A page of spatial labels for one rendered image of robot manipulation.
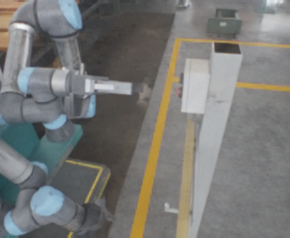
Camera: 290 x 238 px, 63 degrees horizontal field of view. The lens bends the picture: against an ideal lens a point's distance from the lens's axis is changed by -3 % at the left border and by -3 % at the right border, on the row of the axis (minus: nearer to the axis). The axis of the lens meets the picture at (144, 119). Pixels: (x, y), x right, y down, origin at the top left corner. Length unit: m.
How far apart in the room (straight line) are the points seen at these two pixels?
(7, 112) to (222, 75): 0.60
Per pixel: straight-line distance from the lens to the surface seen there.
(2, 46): 1.96
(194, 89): 0.57
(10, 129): 1.15
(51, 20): 0.97
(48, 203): 0.68
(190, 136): 0.75
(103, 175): 1.51
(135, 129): 2.23
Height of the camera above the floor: 1.53
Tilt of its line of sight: 41 degrees down
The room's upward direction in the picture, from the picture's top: 2 degrees counter-clockwise
